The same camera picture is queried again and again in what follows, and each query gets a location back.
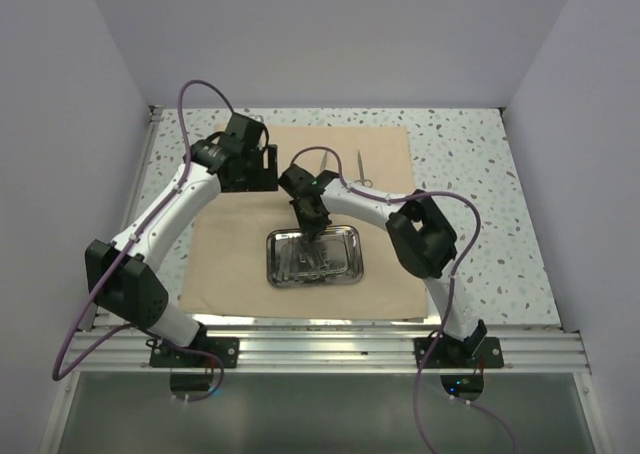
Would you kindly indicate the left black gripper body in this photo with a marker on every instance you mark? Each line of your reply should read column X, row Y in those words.
column 253, row 159

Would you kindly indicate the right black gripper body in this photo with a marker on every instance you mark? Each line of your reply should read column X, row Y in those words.
column 304, row 213

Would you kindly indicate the stainless steel instrument tray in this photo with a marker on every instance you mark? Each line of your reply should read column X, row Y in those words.
column 333, row 257

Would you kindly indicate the steel forceps with rings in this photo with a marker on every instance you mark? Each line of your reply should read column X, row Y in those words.
column 314, row 262

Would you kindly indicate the steel surgical scissors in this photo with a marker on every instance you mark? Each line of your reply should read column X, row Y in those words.
column 362, row 179

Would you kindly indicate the steel tweezers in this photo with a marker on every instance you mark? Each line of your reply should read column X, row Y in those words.
column 286, row 255

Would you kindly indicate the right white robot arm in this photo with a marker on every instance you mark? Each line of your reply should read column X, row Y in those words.
column 423, row 239

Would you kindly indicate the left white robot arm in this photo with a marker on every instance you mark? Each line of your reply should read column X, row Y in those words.
column 122, row 274

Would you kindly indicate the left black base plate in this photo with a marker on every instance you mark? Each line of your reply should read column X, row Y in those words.
column 205, row 353

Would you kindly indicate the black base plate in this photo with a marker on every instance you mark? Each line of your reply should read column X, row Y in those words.
column 445, row 352
column 205, row 353

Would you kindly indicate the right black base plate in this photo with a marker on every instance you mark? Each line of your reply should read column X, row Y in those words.
column 445, row 352

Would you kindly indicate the aluminium extrusion rail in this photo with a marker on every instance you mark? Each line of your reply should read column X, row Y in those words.
column 392, row 349

